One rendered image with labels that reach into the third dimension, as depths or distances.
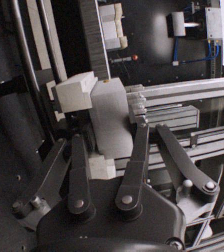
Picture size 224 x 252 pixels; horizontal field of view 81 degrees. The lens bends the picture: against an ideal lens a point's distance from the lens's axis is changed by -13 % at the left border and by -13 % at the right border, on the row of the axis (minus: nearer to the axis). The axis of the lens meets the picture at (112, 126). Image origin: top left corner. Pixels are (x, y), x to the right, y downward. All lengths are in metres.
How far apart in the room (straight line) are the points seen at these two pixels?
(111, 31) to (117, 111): 0.42
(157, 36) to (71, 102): 0.72
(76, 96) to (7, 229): 0.28
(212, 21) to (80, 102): 0.59
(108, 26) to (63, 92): 0.43
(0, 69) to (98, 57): 0.22
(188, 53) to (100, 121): 0.78
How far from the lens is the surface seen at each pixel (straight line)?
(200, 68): 0.96
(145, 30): 0.84
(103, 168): 0.23
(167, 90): 0.41
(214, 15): 0.69
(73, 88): 0.17
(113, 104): 0.18
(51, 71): 0.29
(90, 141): 0.18
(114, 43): 0.48
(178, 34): 0.62
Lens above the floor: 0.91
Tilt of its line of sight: 3 degrees down
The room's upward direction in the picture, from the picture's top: 81 degrees clockwise
